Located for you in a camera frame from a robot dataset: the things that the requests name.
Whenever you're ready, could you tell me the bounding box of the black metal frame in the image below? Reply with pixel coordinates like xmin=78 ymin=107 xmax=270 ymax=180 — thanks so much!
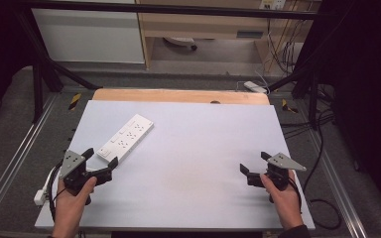
xmin=13 ymin=0 xmax=333 ymax=124

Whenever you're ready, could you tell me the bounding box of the aluminium rail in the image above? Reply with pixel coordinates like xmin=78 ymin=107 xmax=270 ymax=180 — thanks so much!
xmin=0 ymin=94 xmax=60 ymax=229
xmin=306 ymin=130 xmax=369 ymax=238

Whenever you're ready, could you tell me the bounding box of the yellow black tape strip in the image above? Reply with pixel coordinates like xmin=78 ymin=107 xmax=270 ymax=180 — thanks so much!
xmin=281 ymin=98 xmax=299 ymax=114
xmin=67 ymin=93 xmax=82 ymax=111

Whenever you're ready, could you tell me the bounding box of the black floor cable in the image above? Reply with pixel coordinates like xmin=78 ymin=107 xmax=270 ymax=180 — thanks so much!
xmin=279 ymin=108 xmax=343 ymax=231

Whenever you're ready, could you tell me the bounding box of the white wall socket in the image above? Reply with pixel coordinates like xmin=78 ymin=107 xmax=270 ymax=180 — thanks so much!
xmin=259 ymin=0 xmax=287 ymax=11

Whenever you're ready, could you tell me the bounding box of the office chair base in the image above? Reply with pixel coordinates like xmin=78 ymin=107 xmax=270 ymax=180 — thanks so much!
xmin=163 ymin=36 xmax=198 ymax=52

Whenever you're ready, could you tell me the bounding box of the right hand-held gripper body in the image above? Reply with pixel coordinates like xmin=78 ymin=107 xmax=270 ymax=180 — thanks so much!
xmin=246 ymin=152 xmax=308 ymax=192

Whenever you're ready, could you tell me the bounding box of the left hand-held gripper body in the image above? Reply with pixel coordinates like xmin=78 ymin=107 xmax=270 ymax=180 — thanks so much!
xmin=59 ymin=150 xmax=114 ymax=206

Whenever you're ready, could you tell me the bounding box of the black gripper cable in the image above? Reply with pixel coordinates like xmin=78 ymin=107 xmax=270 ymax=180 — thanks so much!
xmin=47 ymin=161 xmax=66 ymax=223
xmin=287 ymin=178 xmax=304 ymax=214

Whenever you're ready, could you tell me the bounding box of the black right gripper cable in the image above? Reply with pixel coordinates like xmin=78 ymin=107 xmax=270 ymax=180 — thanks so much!
xmin=287 ymin=178 xmax=304 ymax=214

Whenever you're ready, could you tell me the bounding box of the white cabinet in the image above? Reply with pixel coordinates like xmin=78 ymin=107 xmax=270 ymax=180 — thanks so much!
xmin=31 ymin=8 xmax=146 ymax=64

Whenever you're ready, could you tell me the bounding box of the person's right hand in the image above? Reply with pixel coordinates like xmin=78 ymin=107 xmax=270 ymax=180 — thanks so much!
xmin=260 ymin=170 xmax=304 ymax=231

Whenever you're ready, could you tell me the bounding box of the small white floor power strip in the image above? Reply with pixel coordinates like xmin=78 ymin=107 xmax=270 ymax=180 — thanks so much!
xmin=243 ymin=80 xmax=268 ymax=95

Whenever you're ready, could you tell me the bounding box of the person's left hand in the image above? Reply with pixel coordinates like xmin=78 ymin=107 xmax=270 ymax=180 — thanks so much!
xmin=53 ymin=177 xmax=98 ymax=230

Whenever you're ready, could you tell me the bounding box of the white plug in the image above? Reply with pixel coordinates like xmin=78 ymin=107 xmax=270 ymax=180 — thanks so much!
xmin=33 ymin=189 xmax=50 ymax=206

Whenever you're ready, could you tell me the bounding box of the white power strip cable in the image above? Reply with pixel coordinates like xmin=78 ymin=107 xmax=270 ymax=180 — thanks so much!
xmin=43 ymin=166 xmax=60 ymax=196

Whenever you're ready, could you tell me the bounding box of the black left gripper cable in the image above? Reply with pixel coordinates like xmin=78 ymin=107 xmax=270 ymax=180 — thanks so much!
xmin=47 ymin=161 xmax=66 ymax=223

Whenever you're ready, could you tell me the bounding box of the bundle of hanging cables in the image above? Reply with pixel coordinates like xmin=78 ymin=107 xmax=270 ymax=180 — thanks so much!
xmin=265 ymin=9 xmax=307 ymax=75

